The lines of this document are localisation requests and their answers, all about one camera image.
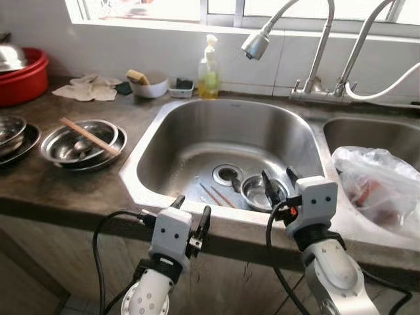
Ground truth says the small steel bowl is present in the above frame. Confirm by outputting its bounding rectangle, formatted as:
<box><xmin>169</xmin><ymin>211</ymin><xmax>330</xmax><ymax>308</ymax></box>
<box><xmin>240</xmin><ymin>174</ymin><xmax>289</xmax><ymax>213</ymax></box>

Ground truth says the grey wood cabinet door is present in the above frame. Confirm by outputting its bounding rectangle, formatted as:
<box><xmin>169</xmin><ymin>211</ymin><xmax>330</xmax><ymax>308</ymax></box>
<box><xmin>20</xmin><ymin>217</ymin><xmax>296</xmax><ymax>315</ymax></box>
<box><xmin>282</xmin><ymin>262</ymin><xmax>420</xmax><ymax>315</ymax></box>

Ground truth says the stainless steel double sink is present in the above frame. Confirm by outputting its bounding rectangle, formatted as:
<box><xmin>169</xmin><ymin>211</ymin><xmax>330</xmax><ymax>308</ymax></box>
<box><xmin>118</xmin><ymin>97</ymin><xmax>420</xmax><ymax>253</ymax></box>

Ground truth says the clear plastic bag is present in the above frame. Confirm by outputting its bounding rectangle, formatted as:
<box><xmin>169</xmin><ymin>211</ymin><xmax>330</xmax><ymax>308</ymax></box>
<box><xmin>330</xmin><ymin>146</ymin><xmax>420</xmax><ymax>240</ymax></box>

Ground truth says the small white soap tray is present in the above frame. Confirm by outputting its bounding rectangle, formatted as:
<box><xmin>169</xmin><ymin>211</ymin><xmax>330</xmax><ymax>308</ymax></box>
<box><xmin>169</xmin><ymin>79</ymin><xmax>196</xmax><ymax>99</ymax></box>

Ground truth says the small white bowl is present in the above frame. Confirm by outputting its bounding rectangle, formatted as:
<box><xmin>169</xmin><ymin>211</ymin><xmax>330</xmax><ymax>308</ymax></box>
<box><xmin>130</xmin><ymin>73</ymin><xmax>170</xmax><ymax>99</ymax></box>

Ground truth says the yellow-green dish soap bottle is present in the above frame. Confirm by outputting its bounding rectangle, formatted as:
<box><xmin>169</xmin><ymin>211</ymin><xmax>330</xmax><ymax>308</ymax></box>
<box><xmin>198</xmin><ymin>34</ymin><xmax>221</xmax><ymax>100</ymax></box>

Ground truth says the yellow-brown sponge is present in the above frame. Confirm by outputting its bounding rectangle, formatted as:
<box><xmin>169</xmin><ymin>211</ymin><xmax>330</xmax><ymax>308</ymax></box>
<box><xmin>126</xmin><ymin>69</ymin><xmax>150</xmax><ymax>86</ymax></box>

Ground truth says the steel faucet with spray head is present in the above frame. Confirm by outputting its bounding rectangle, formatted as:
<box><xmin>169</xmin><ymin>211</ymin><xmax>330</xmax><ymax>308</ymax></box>
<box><xmin>241</xmin><ymin>0</ymin><xmax>337</xmax><ymax>93</ymax></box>

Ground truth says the white crumpled cloth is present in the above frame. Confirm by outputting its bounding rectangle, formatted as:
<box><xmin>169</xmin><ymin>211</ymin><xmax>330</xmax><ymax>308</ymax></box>
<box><xmin>52</xmin><ymin>74</ymin><xmax>122</xmax><ymax>102</ymax></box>

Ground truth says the white framed window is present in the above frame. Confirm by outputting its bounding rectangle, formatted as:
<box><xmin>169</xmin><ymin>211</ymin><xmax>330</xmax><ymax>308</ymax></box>
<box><xmin>64</xmin><ymin>0</ymin><xmax>420</xmax><ymax>37</ymax></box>

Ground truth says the red plastic basin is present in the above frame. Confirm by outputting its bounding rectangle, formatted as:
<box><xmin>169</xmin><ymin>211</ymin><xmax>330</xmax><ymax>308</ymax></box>
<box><xmin>0</xmin><ymin>46</ymin><xmax>51</xmax><ymax>108</ymax></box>

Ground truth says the steel pot lid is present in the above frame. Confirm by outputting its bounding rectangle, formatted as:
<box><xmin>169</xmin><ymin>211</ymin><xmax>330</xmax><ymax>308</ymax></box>
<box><xmin>0</xmin><ymin>33</ymin><xmax>29</xmax><ymax>73</ymax></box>

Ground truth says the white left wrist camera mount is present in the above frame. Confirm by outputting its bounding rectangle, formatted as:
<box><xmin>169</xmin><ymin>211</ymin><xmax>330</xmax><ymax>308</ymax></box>
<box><xmin>150</xmin><ymin>207</ymin><xmax>192</xmax><ymax>270</ymax></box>

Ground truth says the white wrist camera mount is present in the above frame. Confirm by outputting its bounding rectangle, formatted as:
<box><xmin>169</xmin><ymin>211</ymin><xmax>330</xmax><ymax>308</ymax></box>
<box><xmin>150</xmin><ymin>207</ymin><xmax>192</xmax><ymax>270</ymax></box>
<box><xmin>284</xmin><ymin>175</ymin><xmax>339</xmax><ymax>236</ymax></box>

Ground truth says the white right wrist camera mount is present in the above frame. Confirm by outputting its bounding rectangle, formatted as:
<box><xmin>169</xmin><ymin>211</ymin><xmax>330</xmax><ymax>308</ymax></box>
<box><xmin>284</xmin><ymin>175</ymin><xmax>339</xmax><ymax>236</ymax></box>

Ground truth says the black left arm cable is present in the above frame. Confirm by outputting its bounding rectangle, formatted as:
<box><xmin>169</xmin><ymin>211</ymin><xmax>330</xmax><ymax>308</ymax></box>
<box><xmin>93</xmin><ymin>210</ymin><xmax>155</xmax><ymax>315</ymax></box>

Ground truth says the white water hose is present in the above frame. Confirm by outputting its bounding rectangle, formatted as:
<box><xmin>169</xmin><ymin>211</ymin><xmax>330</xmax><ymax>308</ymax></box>
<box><xmin>345</xmin><ymin>62</ymin><xmax>420</xmax><ymax>102</ymax></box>

